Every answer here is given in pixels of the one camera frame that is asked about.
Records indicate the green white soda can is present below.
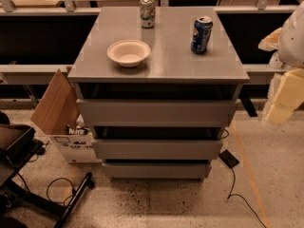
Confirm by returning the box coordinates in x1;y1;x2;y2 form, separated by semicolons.
140;0;156;29

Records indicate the blue pepsi can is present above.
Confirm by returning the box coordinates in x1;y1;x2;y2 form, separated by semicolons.
191;16;213;54

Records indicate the open cardboard box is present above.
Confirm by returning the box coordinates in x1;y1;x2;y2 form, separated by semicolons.
30;69;101;163

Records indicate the black rolling stand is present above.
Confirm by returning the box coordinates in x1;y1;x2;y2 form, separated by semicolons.
0;110;95;228

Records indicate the grey drawer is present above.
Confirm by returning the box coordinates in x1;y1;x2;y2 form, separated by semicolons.
103;163;211;180
92;140;222;160
77;99;237;127

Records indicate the black adapter cable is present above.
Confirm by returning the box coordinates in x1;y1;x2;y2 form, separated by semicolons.
226;166;269;228

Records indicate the black power adapter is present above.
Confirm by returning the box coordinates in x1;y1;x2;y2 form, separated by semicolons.
218;150;239;168

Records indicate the black looped floor cable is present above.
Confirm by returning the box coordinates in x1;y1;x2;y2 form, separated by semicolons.
46;177;77;207

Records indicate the grey middle drawer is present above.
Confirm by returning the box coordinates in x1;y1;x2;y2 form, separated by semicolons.
92;140;222;160

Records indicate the grey drawer cabinet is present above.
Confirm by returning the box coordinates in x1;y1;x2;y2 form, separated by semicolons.
67;6;251;181

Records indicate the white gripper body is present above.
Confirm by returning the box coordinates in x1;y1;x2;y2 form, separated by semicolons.
262;68;304;125

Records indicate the grey metal shelf rail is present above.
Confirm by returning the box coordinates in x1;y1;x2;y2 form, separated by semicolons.
0;64;304;86

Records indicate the grey top drawer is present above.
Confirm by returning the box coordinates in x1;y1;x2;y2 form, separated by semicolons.
77;99;237;127

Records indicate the grey bottom drawer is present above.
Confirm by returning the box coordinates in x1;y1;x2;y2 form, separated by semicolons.
103;163;211;180

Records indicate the white paper bowl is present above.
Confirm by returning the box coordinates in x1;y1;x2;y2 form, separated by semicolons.
107;40;151;67

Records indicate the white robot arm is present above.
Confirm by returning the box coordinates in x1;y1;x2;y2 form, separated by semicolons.
258;2;304;129

